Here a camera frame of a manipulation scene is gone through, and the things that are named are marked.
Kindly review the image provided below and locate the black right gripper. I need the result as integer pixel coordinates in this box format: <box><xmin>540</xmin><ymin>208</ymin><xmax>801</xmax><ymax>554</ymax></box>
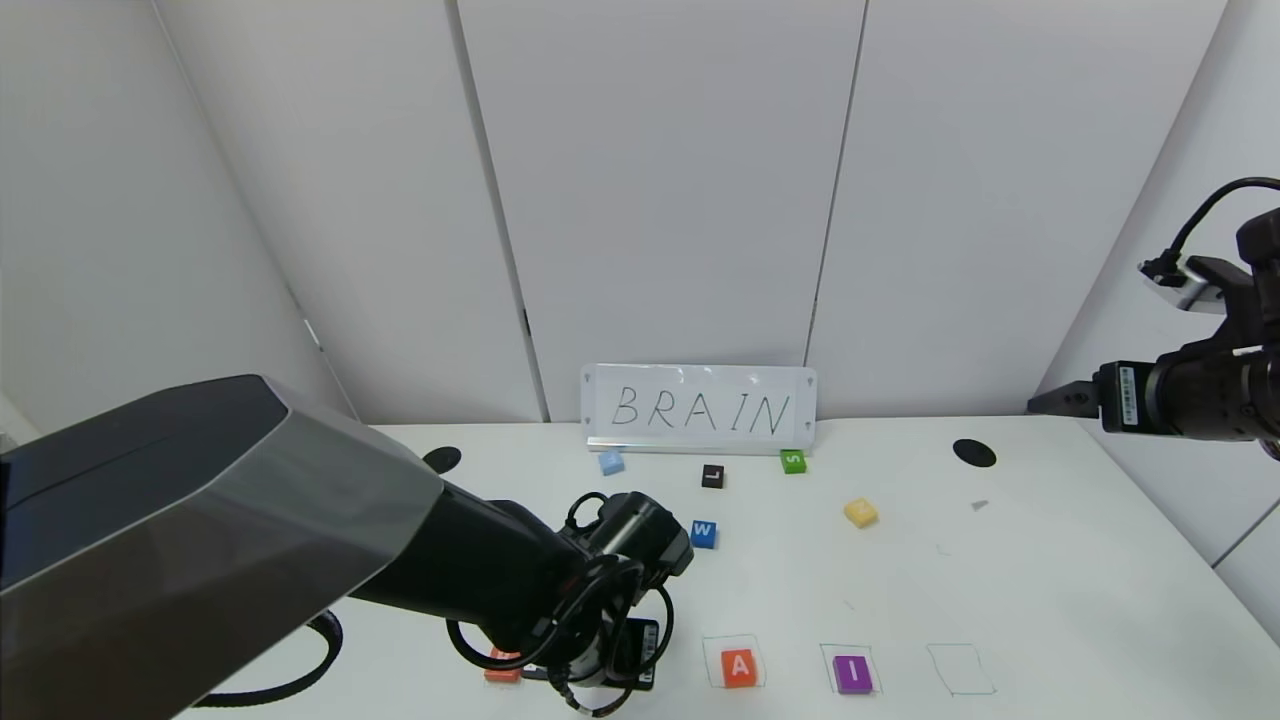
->
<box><xmin>1026</xmin><ymin>348</ymin><xmax>1247</xmax><ymax>442</ymax></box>

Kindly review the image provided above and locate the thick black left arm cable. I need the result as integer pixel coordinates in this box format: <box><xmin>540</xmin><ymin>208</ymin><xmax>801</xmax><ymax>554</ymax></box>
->
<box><xmin>195</xmin><ymin>610</ymin><xmax>344</xmax><ymax>708</ymax></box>

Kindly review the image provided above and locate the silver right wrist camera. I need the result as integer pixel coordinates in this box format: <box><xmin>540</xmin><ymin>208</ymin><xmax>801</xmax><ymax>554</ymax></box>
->
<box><xmin>1140</xmin><ymin>257</ymin><xmax>1229</xmax><ymax>314</ymax></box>

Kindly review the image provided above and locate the white sign reading BRAIN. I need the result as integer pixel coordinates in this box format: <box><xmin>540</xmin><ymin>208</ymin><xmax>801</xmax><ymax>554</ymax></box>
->
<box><xmin>580</xmin><ymin>363</ymin><xmax>818</xmax><ymax>454</ymax></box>

